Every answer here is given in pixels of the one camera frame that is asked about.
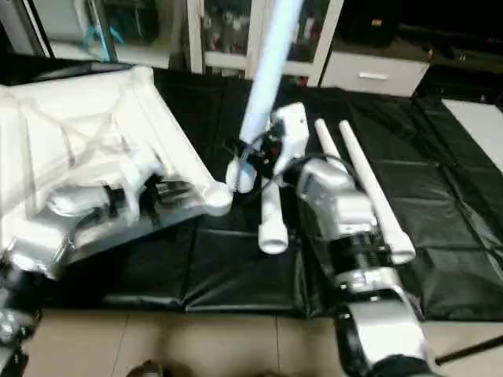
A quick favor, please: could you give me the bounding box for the white plastic table leg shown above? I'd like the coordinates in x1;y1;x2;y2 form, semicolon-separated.
257;177;291;255
226;0;304;194
314;118;348;163
337;119;417;265

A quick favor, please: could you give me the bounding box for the white plastic table top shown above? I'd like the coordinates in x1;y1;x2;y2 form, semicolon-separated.
0;66;235;262

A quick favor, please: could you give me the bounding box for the black table mat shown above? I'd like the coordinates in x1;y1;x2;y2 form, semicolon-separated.
0;63;503;323

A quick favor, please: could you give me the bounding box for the white glass door cabinet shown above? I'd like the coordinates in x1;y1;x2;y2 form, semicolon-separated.
187;0;346;86

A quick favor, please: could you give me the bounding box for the white drawer unit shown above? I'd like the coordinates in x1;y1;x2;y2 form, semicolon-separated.
318;51;430;97

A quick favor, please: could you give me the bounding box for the black case with yellow label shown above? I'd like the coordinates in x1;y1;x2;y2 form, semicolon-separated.
340;0;403;44

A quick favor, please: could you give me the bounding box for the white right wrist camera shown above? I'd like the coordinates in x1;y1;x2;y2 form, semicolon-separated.
267;102;310;179

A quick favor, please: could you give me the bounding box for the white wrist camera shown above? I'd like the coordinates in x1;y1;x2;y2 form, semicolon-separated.
267;102;310;179
108;152;171;222

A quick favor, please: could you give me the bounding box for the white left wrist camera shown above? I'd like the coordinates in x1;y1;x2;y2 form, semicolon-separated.
108;152;171;222

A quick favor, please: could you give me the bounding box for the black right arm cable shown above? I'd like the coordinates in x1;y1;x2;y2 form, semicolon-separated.
232;137;356;185

